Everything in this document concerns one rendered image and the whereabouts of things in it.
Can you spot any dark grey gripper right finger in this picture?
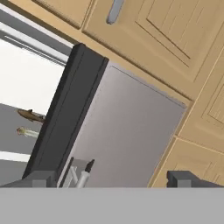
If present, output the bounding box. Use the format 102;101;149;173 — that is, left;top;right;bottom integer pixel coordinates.
166;170;224;188

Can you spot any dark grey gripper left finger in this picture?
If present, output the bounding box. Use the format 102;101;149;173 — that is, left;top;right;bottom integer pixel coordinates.
0;170;57;188

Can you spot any white fridge door rack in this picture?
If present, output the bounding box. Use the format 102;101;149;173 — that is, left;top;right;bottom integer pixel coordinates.
59;157;81;188

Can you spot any brown fish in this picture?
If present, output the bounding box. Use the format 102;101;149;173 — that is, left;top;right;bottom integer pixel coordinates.
17;108;46;123

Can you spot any light wood cupboard door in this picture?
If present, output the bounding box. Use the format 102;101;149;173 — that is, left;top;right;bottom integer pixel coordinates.
82;0;224;101
177;46;224;154
31;0;95;31

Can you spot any light wood drawer front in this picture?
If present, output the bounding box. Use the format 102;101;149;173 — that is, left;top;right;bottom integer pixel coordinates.
150;136;224;188

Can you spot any white bottle with dark cap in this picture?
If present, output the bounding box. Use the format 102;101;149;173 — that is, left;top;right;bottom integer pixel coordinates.
75;158;96;188

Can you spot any pale green vegetable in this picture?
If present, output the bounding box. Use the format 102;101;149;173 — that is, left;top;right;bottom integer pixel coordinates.
16;126;40;138

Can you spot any grey cupboard handle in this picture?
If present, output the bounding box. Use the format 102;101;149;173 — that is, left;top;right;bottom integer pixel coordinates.
105;0;125;25

